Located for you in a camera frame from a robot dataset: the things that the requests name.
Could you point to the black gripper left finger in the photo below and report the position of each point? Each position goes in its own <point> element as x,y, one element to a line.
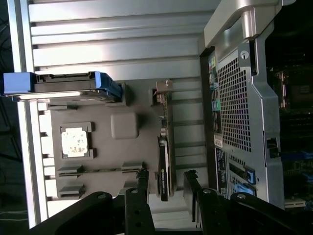
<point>139,210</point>

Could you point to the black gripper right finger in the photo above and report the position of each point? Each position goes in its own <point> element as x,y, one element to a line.
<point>210,210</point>

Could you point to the grey plastic parts rack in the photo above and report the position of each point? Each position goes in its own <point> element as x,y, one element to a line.
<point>137,151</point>

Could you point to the green motherboard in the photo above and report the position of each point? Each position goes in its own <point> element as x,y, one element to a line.
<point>293,171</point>

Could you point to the silver CPU chip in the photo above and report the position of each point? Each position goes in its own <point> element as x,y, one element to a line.
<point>74,144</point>

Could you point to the open black PC case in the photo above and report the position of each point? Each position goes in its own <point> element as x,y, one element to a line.
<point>256,98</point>

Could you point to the hard disk with blue caddy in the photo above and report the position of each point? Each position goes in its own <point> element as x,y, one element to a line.
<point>61,84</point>

